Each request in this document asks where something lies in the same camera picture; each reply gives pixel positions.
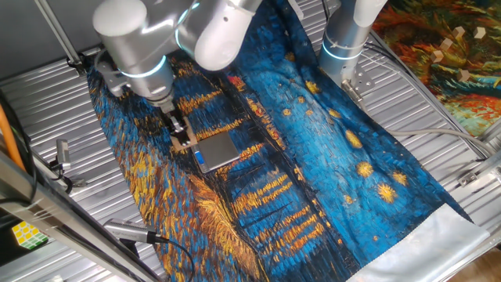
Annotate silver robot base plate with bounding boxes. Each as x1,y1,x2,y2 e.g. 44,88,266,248
339,63,376,97

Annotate long silver camera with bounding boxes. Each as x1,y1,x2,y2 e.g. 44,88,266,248
103,218,160,245

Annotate Rubik's cube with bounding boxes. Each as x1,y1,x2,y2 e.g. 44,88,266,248
11,220,50,251

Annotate orange cable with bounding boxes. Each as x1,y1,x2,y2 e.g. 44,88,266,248
0,115,27,172

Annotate orange green painted print cloth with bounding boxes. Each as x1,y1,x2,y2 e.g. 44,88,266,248
371,0,501,138

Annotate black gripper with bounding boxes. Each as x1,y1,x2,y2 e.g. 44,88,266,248
158,100,193,148

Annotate black cable bundle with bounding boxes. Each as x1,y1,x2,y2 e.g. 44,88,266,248
0,89,39,207

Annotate blue starry night print cloth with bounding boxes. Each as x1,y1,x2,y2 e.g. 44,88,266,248
85,0,491,282

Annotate light wooden block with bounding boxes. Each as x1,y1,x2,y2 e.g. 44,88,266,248
170,116,199,154

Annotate aluminium frame beam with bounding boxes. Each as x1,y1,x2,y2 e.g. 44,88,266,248
0,150,162,282

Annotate silver digital pocket scale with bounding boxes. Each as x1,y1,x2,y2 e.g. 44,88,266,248
189,131,240,175

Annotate black camera cable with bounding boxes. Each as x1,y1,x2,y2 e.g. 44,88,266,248
155,236,196,282

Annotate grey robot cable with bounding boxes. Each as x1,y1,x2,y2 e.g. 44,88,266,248
385,128,495,157

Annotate small metal corner bracket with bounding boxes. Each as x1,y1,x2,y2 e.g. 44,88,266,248
456,170,479,188

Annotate thin aluminium pole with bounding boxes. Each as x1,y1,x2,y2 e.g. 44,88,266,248
34,0,88,76

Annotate wrist camera on grey bracket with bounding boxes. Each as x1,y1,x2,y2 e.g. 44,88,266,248
95,58,129,99

